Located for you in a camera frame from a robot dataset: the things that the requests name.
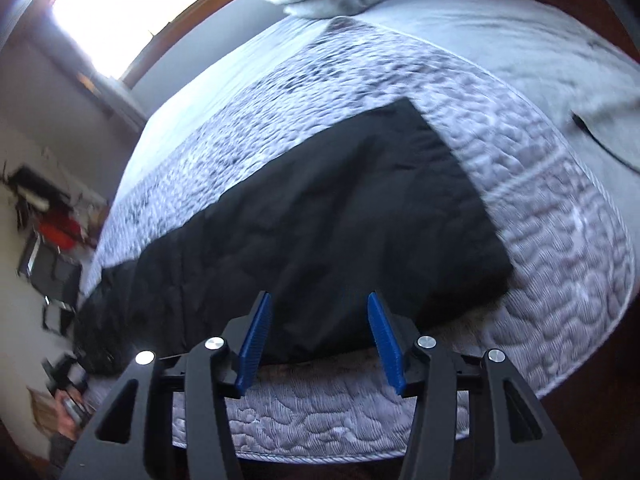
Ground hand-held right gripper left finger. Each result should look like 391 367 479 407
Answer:
60 291 273 480

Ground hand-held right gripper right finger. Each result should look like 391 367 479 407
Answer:
367 291 581 480

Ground black pants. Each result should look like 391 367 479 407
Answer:
72 97 516 376

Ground grey patterned bed quilt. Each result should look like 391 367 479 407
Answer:
80 15 637 461

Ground cluttered rack with red item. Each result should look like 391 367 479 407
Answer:
16 237 83 331

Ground red bag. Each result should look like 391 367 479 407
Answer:
39 216 85 252

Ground light grey bed sheet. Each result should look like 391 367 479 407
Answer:
135 0 640 181

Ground window with wooden frame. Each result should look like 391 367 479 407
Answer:
47 0 251 88

